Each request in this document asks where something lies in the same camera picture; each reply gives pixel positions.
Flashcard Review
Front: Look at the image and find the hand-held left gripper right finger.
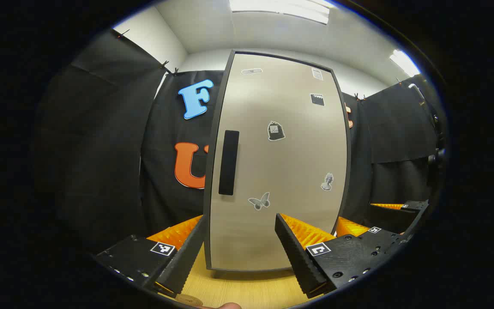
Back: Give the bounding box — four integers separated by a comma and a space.
274, 212, 389, 299

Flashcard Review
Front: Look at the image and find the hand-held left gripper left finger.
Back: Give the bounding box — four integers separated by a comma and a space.
93, 215, 209, 297

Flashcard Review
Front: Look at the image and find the dark grey cabinet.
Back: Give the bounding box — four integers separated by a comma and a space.
203, 49, 352, 277

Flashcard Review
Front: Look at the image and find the black stand with pole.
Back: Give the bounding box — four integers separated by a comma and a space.
408, 82, 447, 189

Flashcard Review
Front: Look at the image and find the black backdrop cloth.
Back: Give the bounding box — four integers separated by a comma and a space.
33, 28, 445, 258

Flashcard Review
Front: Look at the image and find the small ceiling light panel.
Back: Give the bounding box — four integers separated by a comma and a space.
389, 49, 421, 78

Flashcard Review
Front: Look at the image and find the long ceiling light panel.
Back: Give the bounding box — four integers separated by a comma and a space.
229, 0, 330, 25

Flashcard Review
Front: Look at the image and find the black door handle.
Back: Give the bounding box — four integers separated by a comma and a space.
218, 130, 240, 196

